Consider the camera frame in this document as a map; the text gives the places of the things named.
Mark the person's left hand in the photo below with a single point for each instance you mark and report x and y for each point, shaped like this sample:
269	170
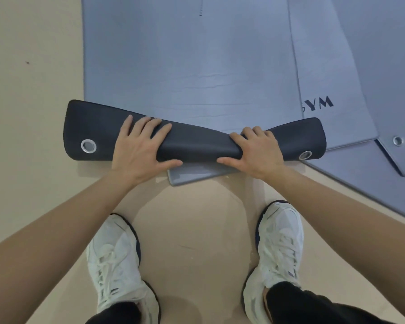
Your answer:
135	151

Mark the person's right hand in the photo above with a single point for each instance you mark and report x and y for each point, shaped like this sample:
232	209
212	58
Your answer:
260	151

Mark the grey yoga mat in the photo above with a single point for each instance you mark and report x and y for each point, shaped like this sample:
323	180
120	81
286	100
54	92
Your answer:
195	64
364	178
324	64
384	64

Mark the person's right forearm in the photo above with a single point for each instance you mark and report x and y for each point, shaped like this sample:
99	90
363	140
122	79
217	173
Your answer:
357	249

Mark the person's left forearm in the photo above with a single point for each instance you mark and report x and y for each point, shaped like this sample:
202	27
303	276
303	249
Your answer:
47	246

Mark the person's right white sneaker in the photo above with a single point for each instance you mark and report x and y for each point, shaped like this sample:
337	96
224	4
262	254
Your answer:
278	242

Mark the person's white sneaker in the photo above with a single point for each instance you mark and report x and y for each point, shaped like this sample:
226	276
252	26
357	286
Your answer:
278	242
116	266

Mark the person's left white sneaker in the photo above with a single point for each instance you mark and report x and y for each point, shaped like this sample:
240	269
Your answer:
116	266

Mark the black trousers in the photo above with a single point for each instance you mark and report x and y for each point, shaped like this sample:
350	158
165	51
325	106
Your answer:
297	307

